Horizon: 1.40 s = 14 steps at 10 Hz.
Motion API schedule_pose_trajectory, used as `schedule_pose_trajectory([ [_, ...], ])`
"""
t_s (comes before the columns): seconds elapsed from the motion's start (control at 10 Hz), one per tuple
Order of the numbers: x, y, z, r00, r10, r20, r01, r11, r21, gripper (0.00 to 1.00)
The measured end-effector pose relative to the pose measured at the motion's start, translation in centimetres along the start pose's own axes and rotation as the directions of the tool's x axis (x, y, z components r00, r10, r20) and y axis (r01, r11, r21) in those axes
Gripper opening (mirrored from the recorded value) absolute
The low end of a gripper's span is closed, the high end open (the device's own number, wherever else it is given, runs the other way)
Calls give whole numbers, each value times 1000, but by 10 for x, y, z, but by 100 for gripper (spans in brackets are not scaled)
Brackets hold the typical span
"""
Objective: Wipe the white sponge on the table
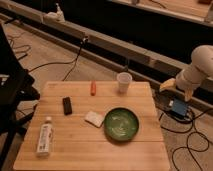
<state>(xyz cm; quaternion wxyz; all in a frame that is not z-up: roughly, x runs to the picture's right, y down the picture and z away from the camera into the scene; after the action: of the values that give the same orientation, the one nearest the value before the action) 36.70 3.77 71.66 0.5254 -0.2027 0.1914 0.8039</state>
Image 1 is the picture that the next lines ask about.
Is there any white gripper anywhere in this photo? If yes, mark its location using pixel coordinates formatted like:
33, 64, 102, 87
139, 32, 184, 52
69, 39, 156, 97
159, 65, 207, 102

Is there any white sponge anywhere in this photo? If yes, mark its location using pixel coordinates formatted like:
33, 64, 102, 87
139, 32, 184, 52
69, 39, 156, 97
85, 111, 104, 127

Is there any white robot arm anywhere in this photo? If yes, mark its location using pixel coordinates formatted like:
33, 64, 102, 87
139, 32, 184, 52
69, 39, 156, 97
159, 45, 213, 101

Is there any blue box on floor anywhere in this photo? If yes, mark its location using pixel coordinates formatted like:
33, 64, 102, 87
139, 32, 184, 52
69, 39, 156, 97
171, 99, 188, 118

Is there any green bowl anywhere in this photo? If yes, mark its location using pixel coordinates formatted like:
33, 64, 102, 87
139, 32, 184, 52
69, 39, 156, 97
104, 107, 139, 141

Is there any black rectangular block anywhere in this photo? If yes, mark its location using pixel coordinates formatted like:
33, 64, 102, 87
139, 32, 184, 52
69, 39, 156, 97
62, 97, 72, 115

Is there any white plastic bottle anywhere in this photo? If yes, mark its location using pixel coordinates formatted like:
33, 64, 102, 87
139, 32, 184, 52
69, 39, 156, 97
36, 117, 53, 156

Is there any white object on ledge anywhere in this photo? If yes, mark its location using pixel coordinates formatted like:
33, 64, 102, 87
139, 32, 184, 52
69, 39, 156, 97
45, 4, 65, 22

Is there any black cable right floor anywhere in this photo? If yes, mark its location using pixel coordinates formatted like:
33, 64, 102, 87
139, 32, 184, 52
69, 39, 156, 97
156, 94, 213, 171

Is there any black floor cable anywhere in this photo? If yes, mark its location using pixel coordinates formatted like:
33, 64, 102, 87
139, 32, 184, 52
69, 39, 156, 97
28, 38, 89, 82

